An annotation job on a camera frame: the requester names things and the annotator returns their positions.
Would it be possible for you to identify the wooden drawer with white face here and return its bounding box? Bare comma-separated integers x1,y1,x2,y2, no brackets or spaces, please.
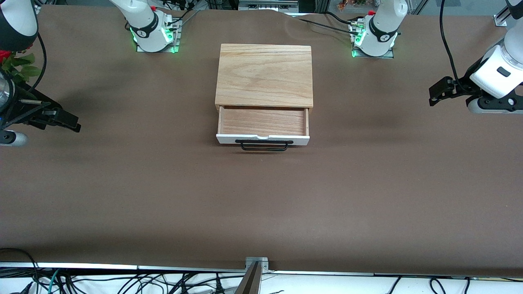
216,105,310,146

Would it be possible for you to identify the light wooden drawer cabinet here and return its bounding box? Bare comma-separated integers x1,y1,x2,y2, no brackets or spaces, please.
215,44,314,115

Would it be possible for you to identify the red flower with green leaves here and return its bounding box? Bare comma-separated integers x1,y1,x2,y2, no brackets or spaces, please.
0,50,42,85

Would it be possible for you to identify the brown table mat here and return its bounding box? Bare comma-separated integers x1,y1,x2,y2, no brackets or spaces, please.
0,5,523,278

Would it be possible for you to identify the grey power strip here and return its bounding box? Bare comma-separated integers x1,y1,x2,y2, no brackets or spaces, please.
238,0,302,13

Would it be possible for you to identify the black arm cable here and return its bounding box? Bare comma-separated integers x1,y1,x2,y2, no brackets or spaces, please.
439,0,471,93
24,32,48,97

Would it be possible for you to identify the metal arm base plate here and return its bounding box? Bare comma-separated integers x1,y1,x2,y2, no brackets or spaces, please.
136,18,181,53
351,20,396,59

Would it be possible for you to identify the aluminium frame profile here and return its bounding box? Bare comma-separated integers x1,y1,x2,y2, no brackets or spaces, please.
493,0,512,27

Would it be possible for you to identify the black cable on mat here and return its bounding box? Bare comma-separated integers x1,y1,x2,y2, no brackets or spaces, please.
297,18,355,35
325,11,357,26

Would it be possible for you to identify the black looped cable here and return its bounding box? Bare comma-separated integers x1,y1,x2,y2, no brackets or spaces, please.
0,247,40,284

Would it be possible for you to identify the aluminium table edge rail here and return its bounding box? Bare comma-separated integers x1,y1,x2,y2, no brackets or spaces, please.
0,261,523,280

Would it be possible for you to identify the teal cable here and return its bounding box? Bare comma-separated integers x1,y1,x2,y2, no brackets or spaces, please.
46,269,63,294

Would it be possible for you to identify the black metal drawer handle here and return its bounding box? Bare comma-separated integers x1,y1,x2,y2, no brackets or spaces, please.
235,140,294,152

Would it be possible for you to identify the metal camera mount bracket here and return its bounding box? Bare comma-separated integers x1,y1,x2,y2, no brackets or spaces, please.
245,257,269,274

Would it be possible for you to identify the dark grey camera post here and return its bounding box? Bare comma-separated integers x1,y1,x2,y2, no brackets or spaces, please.
235,262,261,294

